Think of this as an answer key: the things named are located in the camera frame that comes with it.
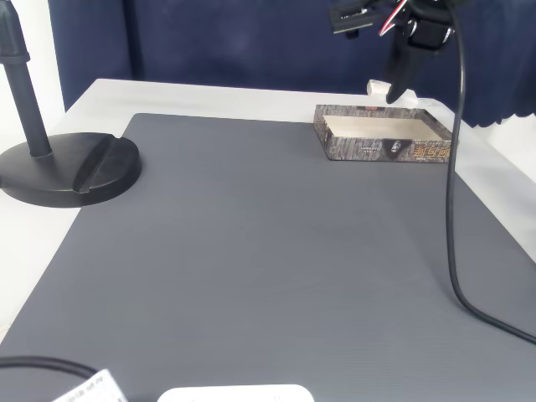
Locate white rectangular block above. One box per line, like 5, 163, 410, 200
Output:
367, 78, 420, 104

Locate dark printed cardboard box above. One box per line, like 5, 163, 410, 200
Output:
313, 103, 456, 163

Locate dark blue fabric backdrop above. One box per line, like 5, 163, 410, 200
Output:
47, 0, 536, 129

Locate black round stand base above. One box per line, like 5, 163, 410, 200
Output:
0, 0, 143, 209

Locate white flat device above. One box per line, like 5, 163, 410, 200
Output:
157, 384, 315, 402

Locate white printed label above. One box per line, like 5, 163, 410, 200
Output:
49, 368, 129, 402

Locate red white black servo wires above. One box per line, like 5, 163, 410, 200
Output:
378, 0, 410, 38

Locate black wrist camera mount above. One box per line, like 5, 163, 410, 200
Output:
328, 0, 380, 39

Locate black camera cable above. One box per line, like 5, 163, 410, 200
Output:
446, 0, 536, 343

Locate black cable with label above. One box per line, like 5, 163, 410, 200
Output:
0, 355, 100, 378

